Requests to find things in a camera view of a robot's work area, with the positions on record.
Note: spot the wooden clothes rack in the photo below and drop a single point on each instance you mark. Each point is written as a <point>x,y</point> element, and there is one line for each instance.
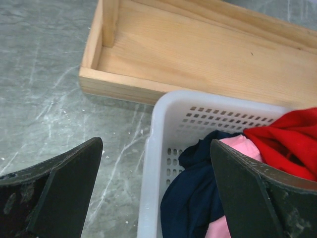
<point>138,50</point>

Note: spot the navy blue t shirt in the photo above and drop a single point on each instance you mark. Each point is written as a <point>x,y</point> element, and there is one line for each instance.
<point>192,201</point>

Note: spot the pink t shirt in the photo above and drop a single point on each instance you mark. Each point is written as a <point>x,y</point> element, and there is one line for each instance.
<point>219,227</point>

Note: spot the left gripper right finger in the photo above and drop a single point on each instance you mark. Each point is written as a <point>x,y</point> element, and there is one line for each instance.
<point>260,201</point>

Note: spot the red t shirt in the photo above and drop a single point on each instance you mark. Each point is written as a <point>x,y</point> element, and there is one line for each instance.
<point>290,143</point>

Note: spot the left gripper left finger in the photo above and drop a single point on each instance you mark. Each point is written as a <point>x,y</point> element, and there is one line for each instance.
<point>50,199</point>

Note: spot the white plastic basket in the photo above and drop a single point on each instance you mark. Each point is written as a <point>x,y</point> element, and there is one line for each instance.
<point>180,119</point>

